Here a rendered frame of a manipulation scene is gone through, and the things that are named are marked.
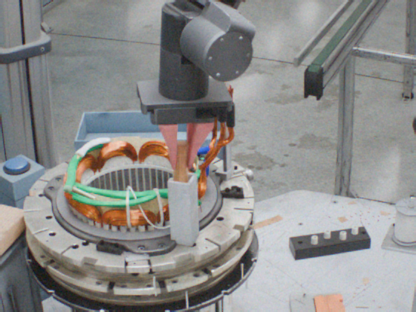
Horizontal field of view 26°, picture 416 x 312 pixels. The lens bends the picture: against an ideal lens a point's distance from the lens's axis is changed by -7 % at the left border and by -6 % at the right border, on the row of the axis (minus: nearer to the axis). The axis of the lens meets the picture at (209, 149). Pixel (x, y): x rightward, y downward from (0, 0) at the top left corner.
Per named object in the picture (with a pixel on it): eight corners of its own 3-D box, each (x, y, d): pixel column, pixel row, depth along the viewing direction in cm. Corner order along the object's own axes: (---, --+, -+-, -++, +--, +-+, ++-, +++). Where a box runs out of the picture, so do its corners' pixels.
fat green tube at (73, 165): (72, 200, 116) (70, 186, 115) (46, 195, 117) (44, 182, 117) (113, 147, 129) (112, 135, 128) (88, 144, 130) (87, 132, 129)
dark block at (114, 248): (99, 245, 115) (99, 237, 115) (124, 249, 115) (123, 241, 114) (96, 251, 114) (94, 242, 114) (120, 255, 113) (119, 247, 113)
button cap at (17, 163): (32, 166, 147) (31, 160, 146) (14, 175, 144) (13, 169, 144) (18, 158, 149) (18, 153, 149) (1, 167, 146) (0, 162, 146)
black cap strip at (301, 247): (370, 248, 168) (371, 238, 167) (295, 260, 166) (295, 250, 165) (362, 235, 172) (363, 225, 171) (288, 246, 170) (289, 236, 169)
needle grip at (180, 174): (188, 190, 113) (189, 145, 110) (174, 191, 112) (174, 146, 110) (186, 183, 114) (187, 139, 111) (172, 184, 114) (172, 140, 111)
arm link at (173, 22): (197, -11, 105) (153, -5, 102) (227, 7, 100) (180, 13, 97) (195, 42, 108) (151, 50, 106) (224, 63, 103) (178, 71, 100)
